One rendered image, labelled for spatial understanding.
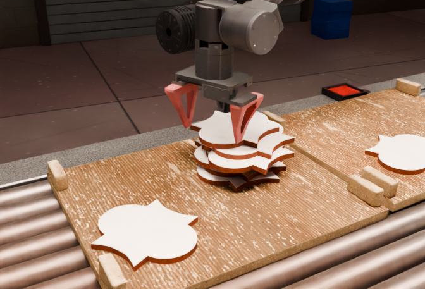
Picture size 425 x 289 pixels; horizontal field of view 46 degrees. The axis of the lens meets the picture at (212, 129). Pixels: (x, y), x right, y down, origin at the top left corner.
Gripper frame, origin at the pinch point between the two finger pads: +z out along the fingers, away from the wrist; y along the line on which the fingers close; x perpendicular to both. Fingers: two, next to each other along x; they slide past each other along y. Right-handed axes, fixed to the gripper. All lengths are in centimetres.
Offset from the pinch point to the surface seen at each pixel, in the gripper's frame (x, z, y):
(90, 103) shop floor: 175, 101, -222
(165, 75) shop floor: 256, 100, -217
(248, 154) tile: -0.8, 1.9, 7.1
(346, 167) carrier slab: 13.9, 7.2, 17.8
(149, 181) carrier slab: -8.1, 7.9, -6.4
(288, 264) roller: -11.8, 9.3, 19.8
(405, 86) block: 56, 5, 16
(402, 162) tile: 18.8, 6.0, 25.6
